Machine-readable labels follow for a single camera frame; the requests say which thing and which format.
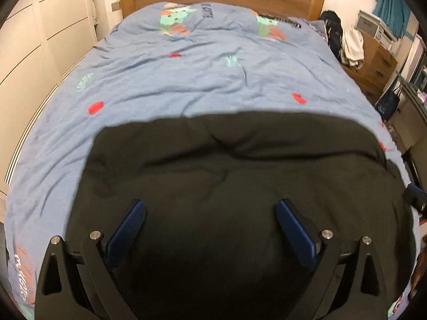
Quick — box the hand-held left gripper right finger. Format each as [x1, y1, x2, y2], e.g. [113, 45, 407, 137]
[275, 198, 389, 320]

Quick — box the wooden dresser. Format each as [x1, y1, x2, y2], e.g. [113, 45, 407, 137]
[343, 31, 398, 96]

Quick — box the black puffer coat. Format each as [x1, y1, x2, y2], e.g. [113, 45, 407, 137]
[65, 109, 418, 320]

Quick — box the white clothes pile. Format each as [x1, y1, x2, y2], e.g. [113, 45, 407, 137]
[340, 27, 365, 70]

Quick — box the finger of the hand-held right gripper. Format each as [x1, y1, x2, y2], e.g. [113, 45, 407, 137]
[403, 184, 427, 213]

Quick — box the grey chair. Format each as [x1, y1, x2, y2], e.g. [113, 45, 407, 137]
[389, 87, 427, 154]

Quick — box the blue printed duvet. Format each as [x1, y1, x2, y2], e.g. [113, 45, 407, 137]
[5, 2, 422, 320]

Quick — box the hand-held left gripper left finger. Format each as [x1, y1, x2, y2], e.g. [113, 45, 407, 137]
[35, 198, 147, 320]

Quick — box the white wardrobe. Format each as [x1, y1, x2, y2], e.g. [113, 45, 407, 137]
[0, 0, 122, 198]

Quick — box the dark blue bag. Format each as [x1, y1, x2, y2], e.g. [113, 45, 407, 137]
[375, 80, 401, 121]

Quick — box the teal curtain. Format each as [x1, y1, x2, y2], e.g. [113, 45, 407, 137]
[373, 0, 413, 37]

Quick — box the grey printer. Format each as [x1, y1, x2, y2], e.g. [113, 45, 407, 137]
[355, 10, 396, 42]

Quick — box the black backpack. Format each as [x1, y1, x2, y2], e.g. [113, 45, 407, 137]
[318, 10, 344, 62]

